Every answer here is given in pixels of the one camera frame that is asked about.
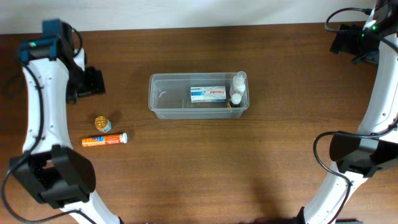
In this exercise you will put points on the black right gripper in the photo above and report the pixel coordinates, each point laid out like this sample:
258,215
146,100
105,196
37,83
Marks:
351,33

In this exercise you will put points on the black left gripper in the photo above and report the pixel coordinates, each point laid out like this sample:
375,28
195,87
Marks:
96,84

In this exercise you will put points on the gold-lidded small jar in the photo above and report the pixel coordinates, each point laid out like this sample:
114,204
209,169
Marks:
102,124

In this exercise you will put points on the orange effervescent tablet tube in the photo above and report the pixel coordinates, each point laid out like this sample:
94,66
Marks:
104,140

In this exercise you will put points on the white Panadol medicine box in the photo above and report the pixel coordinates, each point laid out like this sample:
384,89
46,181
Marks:
205,94

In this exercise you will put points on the white spray bottle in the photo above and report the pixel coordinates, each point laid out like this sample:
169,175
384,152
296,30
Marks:
238,84

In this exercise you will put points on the dark bottle with white cap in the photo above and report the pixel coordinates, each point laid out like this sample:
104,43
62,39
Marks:
234,101

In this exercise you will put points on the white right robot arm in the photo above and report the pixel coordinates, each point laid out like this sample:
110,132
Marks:
357,157

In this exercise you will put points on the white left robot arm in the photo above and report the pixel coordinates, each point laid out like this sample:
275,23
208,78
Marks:
49,169

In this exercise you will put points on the clear plastic container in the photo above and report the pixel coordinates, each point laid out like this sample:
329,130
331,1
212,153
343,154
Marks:
169,96

